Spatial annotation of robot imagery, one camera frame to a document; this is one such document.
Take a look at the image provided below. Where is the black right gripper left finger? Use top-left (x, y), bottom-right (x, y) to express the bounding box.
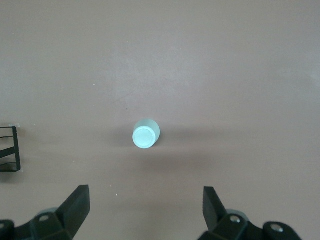
top-left (14, 184), bottom-right (91, 240)

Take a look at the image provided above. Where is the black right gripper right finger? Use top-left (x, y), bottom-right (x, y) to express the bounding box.
top-left (198, 186), bottom-right (266, 240)

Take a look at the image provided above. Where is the pale green plastic cup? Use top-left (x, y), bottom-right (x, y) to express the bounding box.
top-left (131, 117), bottom-right (162, 151)

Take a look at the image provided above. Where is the black wire cup rack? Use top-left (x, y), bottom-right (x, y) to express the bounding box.
top-left (0, 126), bottom-right (22, 173)

